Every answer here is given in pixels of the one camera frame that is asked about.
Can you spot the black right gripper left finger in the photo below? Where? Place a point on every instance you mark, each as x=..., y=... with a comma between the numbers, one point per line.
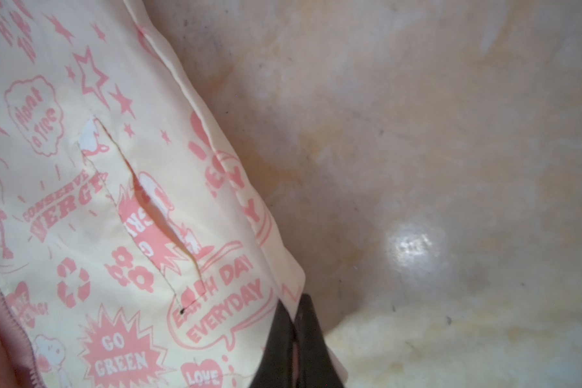
x=276, y=369

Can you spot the cream pink printed jacket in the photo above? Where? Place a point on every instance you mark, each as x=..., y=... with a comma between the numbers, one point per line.
x=134, y=250

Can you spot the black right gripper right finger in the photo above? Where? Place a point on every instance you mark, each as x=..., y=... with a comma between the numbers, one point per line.
x=315, y=367

